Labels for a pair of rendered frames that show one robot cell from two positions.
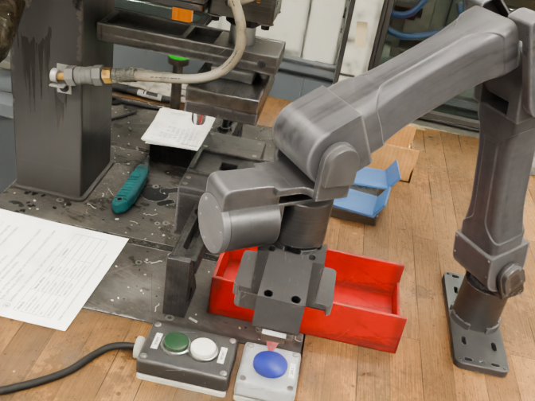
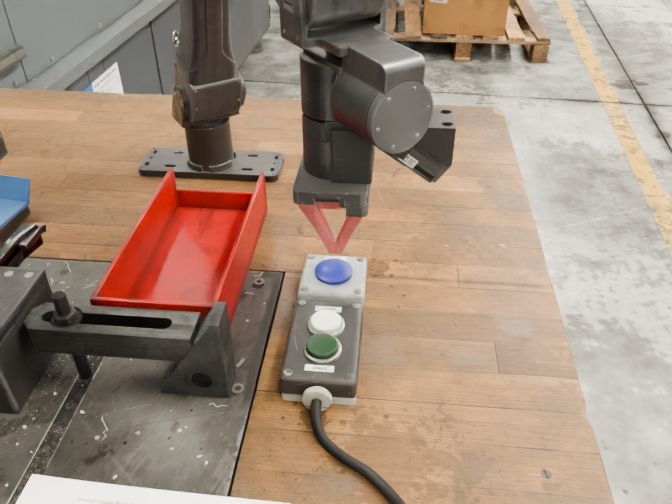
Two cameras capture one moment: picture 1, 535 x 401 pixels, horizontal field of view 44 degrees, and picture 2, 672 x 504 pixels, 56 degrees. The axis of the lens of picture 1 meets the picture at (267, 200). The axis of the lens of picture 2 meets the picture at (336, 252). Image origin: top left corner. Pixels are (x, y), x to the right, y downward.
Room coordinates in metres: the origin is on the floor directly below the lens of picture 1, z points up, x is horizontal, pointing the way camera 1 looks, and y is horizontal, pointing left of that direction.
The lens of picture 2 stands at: (0.54, 0.48, 1.35)
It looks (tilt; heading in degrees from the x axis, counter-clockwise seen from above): 37 degrees down; 272
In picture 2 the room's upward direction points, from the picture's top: straight up
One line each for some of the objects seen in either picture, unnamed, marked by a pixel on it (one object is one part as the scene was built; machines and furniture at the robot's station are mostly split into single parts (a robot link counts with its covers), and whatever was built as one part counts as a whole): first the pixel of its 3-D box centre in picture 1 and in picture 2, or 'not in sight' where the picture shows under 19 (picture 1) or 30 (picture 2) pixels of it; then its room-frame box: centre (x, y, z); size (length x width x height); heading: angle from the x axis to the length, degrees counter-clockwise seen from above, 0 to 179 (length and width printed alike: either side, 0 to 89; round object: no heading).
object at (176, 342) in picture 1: (175, 346); (322, 351); (0.56, 0.08, 0.93); 0.03 x 0.03 x 0.02
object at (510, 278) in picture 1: (492, 265); (208, 99); (0.73, -0.31, 1.00); 0.09 x 0.06 x 0.06; 33
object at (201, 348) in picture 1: (202, 352); (325, 327); (0.56, 0.04, 0.93); 0.03 x 0.03 x 0.02
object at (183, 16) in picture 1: (182, 10); not in sight; (1.18, 0.21, 1.14); 0.04 x 0.04 x 0.03
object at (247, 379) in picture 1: (266, 383); (333, 294); (0.56, -0.04, 0.90); 0.07 x 0.07 x 0.06; 86
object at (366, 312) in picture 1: (309, 287); (192, 248); (0.71, -0.08, 0.93); 0.25 x 0.12 x 0.06; 86
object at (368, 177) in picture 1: (356, 168); not in sight; (1.08, -0.15, 0.93); 0.15 x 0.07 x 0.03; 90
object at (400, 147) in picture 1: (350, 142); not in sight; (1.20, -0.14, 0.93); 0.25 x 0.13 x 0.08; 86
